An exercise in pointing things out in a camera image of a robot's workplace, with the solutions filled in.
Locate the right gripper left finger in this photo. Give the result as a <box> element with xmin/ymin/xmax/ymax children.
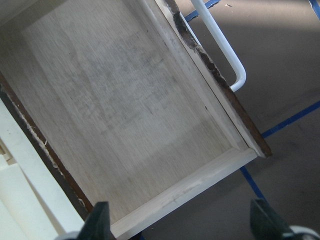
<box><xmin>57</xmin><ymin>201</ymin><xmax>112</xmax><ymax>240</ymax></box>

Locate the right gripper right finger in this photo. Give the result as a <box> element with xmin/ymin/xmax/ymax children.
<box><xmin>249</xmin><ymin>198</ymin><xmax>320</xmax><ymax>240</ymax></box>

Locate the wooden drawer with white handle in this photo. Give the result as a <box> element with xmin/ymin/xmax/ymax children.
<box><xmin>0</xmin><ymin>0</ymin><xmax>271</xmax><ymax>240</ymax></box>

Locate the white plastic tray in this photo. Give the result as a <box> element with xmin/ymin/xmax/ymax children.
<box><xmin>0</xmin><ymin>102</ymin><xmax>84</xmax><ymax>240</ymax></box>

